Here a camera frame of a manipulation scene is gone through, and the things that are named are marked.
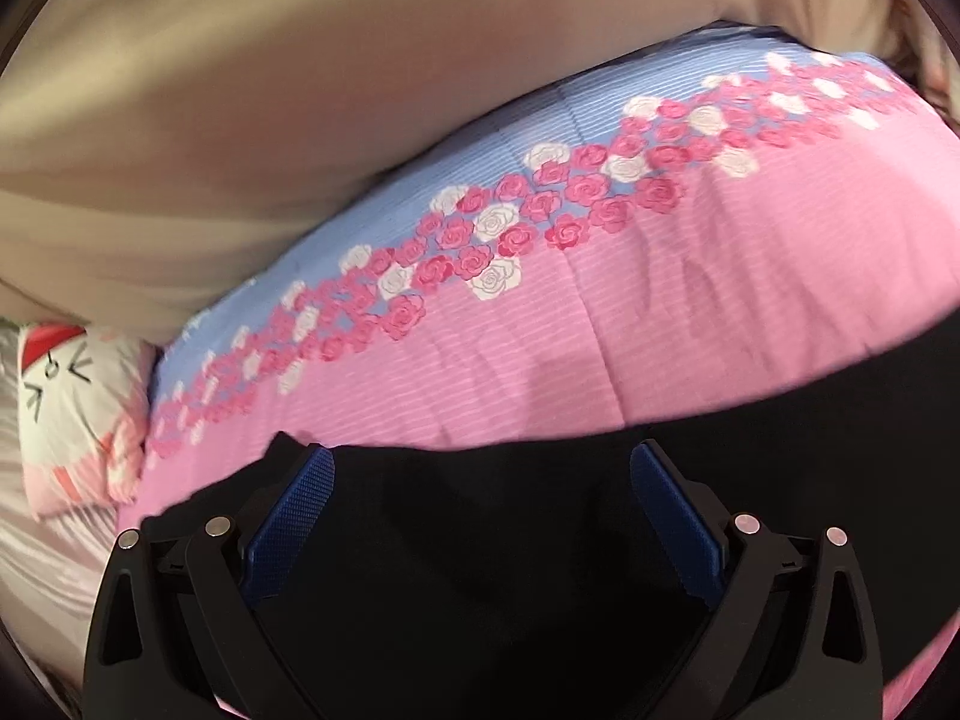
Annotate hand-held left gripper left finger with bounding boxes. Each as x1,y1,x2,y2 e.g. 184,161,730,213
84,431,337,720

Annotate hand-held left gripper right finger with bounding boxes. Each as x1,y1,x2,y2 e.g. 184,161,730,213
630,439,884,720

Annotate black pants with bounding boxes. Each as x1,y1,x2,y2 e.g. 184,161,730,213
139,313,960,720

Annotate pink rose print blanket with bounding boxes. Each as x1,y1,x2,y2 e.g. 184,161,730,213
118,26,960,720

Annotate cat face print pillow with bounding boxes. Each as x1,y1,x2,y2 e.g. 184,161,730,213
16,321,155,520

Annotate beige cloth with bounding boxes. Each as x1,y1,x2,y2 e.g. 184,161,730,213
0,0,890,350

